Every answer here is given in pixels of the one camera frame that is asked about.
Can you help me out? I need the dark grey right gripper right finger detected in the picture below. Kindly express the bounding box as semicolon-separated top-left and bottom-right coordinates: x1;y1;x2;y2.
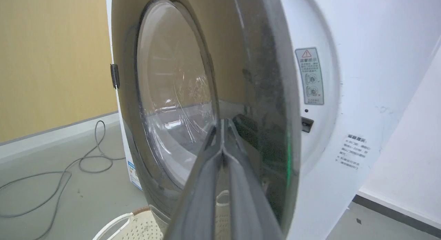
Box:
223;119;286;240

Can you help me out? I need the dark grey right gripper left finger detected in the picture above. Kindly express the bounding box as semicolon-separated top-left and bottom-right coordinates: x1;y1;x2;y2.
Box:
164;119;224;240

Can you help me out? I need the grey round washing machine door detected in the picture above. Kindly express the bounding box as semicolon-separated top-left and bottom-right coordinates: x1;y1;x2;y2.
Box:
111;0;302;238

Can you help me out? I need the white washing machine body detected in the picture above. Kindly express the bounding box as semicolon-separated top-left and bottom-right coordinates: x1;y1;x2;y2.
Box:
105;0;441;240

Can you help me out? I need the black door hinge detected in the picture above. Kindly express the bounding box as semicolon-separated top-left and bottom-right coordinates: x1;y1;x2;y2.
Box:
110;63;120;90

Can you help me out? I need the white perforated laundry basket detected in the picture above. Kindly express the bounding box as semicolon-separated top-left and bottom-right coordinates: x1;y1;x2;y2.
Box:
92;190;230;240

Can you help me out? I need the blue energy label sticker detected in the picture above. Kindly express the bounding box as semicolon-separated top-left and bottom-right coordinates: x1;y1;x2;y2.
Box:
127;161;143;191

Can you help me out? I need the grey warning sticker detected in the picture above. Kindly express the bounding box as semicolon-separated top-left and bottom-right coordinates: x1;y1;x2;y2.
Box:
295;47;325;105

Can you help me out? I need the grey power cable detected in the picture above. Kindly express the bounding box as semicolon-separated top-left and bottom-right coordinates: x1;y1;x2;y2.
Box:
0;120;126;240

